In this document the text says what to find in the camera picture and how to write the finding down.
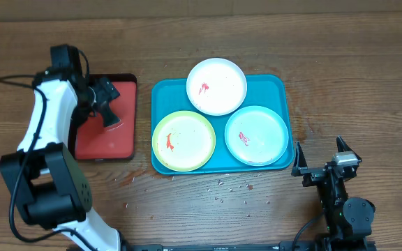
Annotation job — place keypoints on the dark green sponge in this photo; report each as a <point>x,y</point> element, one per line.
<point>109,118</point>

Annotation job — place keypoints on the light blue plate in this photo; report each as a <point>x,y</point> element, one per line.
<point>256,136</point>

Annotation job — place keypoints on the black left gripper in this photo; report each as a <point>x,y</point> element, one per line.
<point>107,90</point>

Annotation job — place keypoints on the yellow-green plate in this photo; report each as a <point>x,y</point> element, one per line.
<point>183,141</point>

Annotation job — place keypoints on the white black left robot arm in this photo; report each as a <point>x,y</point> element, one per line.
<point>49,194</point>

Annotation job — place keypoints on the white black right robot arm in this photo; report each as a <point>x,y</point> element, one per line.
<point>348,219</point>

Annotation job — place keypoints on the red tray with dark rim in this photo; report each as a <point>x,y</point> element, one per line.
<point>93,141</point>

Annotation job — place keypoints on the teal plastic tray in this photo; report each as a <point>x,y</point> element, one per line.
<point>169,95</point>

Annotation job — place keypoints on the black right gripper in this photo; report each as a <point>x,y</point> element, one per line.
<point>319,173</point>

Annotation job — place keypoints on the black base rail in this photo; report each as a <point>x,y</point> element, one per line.
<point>282,246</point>

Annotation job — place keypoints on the white plate with red stain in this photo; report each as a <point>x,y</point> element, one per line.
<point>216,86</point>

